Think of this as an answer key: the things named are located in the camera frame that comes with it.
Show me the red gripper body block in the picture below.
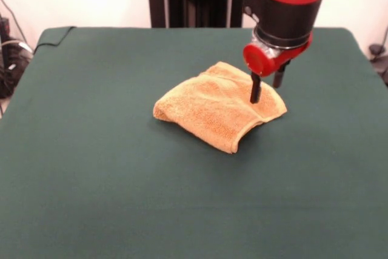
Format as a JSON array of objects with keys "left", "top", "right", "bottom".
[{"left": 242, "top": 33, "right": 313, "bottom": 78}]

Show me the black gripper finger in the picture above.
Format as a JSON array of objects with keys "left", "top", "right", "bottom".
[
  {"left": 250, "top": 72, "right": 262, "bottom": 104},
  {"left": 272, "top": 61, "right": 289, "bottom": 89}
]

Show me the tan terry towel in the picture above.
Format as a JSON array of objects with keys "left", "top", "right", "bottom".
[{"left": 152, "top": 61, "right": 288, "bottom": 155}]

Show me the black power adapter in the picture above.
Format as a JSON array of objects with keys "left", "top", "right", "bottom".
[{"left": 369, "top": 44, "right": 384, "bottom": 62}]

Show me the dark green table cloth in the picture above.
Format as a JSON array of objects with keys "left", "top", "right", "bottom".
[{"left": 0, "top": 25, "right": 388, "bottom": 259}]

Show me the bundle of dark cables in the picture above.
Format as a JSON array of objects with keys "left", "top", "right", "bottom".
[{"left": 0, "top": 39, "right": 35, "bottom": 99}]

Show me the black wall power strip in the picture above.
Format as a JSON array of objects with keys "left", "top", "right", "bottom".
[{"left": 0, "top": 16, "right": 12, "bottom": 41}]

